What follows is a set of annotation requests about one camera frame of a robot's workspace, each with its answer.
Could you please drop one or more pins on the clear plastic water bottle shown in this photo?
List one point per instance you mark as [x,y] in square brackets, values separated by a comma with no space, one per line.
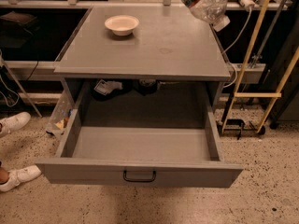
[210,11]

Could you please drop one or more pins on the grey open top drawer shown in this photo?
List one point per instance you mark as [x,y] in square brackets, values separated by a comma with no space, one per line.
[172,132]

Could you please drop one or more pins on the grey cabinet with top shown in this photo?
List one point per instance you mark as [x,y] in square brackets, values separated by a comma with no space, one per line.
[169,44]

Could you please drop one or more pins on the white tag under cabinet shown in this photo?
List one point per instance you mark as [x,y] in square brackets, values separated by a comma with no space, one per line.
[107,87]

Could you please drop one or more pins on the white paper bowl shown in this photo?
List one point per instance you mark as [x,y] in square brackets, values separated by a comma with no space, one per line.
[122,25]

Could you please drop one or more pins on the clear plastic bag with items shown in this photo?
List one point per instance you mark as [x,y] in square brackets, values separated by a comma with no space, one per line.
[59,117]

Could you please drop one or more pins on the white upper sneaker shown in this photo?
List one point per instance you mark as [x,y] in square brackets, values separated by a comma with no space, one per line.
[14,123]

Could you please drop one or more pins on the white sneaker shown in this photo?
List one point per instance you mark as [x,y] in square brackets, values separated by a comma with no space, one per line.
[14,123]
[11,179]

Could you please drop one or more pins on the white lower sneaker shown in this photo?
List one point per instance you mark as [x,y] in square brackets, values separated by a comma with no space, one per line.
[11,179]

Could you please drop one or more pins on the dark box on left shelf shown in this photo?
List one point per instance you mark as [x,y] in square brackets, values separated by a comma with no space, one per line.
[15,20]

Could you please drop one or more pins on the black drawer handle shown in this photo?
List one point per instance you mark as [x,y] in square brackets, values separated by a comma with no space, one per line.
[139,177]

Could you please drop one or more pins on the yellow wooden ladder frame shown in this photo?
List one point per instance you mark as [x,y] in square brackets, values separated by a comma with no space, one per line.
[243,73]

